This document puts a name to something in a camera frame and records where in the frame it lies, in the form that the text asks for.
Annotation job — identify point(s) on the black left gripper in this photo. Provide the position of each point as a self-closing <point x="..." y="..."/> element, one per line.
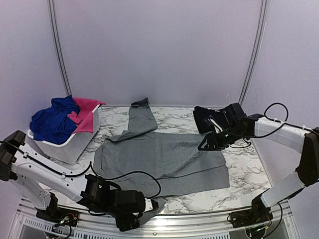
<point x="124" y="226"/>

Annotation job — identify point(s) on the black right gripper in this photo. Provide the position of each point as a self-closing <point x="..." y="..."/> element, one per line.
<point x="211" y="137"/>

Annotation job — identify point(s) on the black t-shirt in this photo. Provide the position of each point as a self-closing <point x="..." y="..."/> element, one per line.
<point x="204" y="116"/>

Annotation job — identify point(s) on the grey garment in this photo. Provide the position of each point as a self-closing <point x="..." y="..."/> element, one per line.
<point x="159" y="164"/>

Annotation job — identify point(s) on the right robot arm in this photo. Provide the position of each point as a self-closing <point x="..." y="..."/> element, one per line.
<point x="301" y="142"/>

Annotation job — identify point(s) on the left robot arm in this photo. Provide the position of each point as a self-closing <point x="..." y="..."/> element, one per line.
<point x="27" y="170"/>

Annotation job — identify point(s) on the white plastic laundry basket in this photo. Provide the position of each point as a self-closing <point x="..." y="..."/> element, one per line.
<point x="73" y="147"/>

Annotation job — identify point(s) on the pink garment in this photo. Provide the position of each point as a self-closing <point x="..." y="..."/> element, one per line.
<point x="84" y="120"/>

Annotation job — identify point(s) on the blue garment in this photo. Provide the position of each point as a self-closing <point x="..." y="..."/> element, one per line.
<point x="53" y="124"/>

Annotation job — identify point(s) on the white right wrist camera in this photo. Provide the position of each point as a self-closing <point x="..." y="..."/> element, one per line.
<point x="213" y="124"/>

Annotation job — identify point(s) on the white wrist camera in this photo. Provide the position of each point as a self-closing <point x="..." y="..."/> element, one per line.
<point x="213" y="124"/>
<point x="152" y="204"/>

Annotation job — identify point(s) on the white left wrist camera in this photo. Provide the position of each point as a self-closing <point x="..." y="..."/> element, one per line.
<point x="152" y="204"/>

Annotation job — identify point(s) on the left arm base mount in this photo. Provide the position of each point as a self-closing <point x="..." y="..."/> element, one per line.
<point x="59" y="216"/>

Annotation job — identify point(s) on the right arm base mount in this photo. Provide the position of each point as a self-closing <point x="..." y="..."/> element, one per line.
<point x="246" y="218"/>

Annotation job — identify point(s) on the aluminium front frame rail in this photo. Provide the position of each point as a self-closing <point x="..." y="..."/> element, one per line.
<point x="214" y="225"/>

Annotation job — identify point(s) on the right aluminium corner post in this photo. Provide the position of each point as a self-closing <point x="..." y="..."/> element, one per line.
<point x="255" y="50"/>

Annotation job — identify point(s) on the aluminium corner post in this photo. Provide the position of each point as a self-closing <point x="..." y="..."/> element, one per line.
<point x="58" y="46"/>
<point x="255" y="50"/>

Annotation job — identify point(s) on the left aluminium corner post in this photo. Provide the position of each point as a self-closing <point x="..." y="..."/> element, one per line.
<point x="58" y="46"/>

